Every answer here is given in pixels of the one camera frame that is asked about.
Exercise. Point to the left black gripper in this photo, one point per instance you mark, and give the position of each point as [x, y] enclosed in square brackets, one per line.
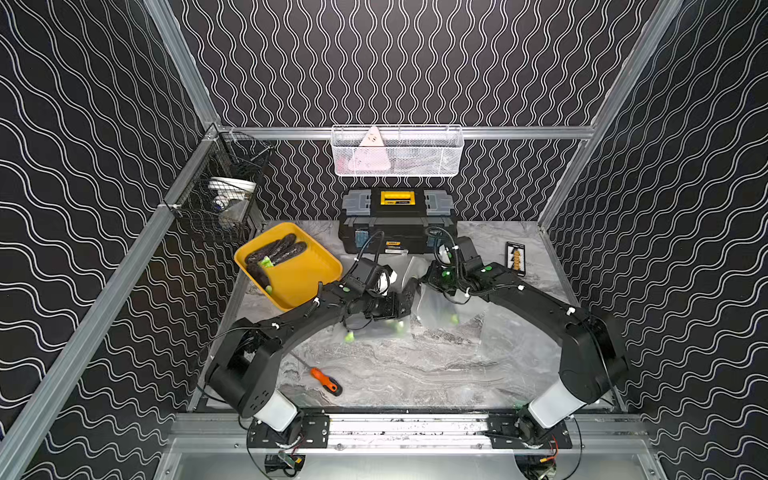
[392, 303]

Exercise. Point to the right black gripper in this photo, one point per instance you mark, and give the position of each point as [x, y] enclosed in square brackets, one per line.
[429, 278]

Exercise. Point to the clear plastic bag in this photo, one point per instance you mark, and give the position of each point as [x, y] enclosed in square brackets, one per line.
[433, 310]
[526, 358]

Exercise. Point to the clear zip-top bag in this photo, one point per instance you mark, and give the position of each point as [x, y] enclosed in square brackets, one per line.
[404, 268]

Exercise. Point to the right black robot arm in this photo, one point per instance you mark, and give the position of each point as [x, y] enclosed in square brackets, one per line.
[593, 357]

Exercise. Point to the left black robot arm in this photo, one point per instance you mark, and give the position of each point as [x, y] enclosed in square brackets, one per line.
[245, 368]

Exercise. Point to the black phone with orange screen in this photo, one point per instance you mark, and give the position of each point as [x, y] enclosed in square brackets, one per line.
[516, 258]

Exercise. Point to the black yellow toolbox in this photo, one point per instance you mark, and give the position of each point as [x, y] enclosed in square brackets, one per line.
[395, 221]

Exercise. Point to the yellow plastic tray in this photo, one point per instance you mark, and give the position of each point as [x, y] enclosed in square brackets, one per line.
[286, 264]

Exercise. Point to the pink triangular card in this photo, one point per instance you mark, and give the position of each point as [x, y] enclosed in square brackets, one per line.
[371, 156]

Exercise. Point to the white tape roll in basket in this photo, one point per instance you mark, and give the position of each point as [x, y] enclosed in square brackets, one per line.
[226, 190]

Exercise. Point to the orange handled screwdriver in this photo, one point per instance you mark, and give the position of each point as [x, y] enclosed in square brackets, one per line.
[328, 383]

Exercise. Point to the white wire wall basket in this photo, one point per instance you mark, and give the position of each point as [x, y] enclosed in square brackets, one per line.
[414, 150]

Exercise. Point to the black wire corner basket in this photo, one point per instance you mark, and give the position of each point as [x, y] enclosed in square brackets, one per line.
[224, 153]

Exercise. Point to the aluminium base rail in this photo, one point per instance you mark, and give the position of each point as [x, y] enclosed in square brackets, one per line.
[410, 433]

